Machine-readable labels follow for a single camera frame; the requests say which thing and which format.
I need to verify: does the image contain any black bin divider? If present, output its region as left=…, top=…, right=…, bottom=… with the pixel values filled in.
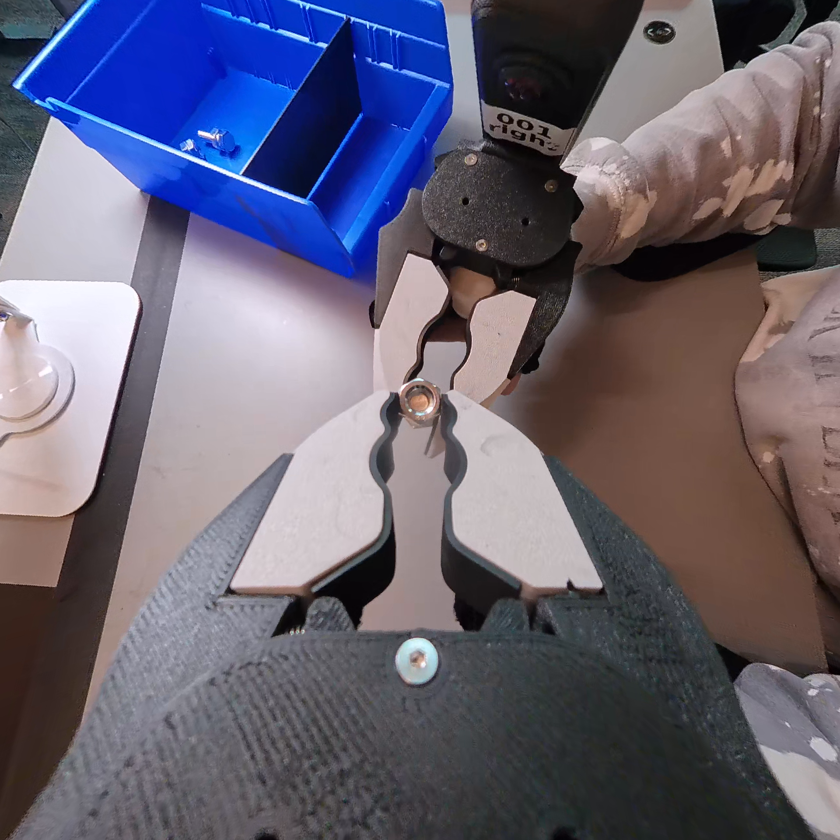
left=244, top=18, right=365, bottom=201

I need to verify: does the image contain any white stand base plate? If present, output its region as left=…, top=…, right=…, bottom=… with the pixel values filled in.
left=0, top=281, right=143, bottom=519

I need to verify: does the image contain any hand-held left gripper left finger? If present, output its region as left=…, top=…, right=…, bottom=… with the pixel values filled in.
left=227, top=389, right=399, bottom=624

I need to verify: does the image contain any steel hex nut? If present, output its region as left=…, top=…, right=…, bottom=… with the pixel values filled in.
left=395, top=379, right=442, bottom=429

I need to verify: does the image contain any blue plastic bin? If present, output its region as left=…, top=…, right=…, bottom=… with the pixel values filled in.
left=12, top=0, right=455, bottom=280

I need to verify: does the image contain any board stand bracket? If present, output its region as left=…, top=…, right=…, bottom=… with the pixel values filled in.
left=0, top=295, right=76, bottom=424

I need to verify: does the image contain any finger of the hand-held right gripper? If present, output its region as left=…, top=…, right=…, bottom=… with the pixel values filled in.
left=451, top=292, right=536, bottom=406
left=373, top=252, right=454, bottom=392

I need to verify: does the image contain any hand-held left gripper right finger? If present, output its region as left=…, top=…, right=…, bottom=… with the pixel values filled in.
left=441, top=390, right=606, bottom=618

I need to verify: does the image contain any person's right forearm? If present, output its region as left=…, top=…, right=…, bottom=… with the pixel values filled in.
left=561, top=23, right=840, bottom=273

